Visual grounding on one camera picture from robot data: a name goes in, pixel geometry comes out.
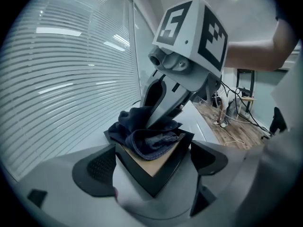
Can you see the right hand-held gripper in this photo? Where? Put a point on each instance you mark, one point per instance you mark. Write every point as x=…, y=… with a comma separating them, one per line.
x=189, y=32

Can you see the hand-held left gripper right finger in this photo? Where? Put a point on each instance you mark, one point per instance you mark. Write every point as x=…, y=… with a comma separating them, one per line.
x=208, y=159

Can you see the light wooden table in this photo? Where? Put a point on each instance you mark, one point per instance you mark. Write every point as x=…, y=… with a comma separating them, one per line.
x=247, y=99

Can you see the black monitor stand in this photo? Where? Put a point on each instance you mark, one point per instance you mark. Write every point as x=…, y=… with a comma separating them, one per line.
x=246, y=71

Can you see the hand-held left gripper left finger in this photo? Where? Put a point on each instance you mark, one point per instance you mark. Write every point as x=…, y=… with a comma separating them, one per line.
x=59, y=178

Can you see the person's black shirt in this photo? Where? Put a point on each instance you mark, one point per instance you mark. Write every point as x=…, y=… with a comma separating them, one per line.
x=286, y=3

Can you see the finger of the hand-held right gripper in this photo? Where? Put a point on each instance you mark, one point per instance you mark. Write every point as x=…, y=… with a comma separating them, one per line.
x=165, y=107

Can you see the person's right forearm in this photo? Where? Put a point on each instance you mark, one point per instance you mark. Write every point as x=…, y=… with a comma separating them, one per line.
x=251, y=53

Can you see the white table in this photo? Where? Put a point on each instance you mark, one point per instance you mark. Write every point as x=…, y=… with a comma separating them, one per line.
x=206, y=131

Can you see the dark blue cloth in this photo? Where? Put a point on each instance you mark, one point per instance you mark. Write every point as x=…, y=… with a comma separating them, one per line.
x=142, y=126

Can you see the black office chair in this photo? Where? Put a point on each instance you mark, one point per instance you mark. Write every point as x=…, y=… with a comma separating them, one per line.
x=279, y=122

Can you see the black framed picture frame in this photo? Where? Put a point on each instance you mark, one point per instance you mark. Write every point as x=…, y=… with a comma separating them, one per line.
x=146, y=176

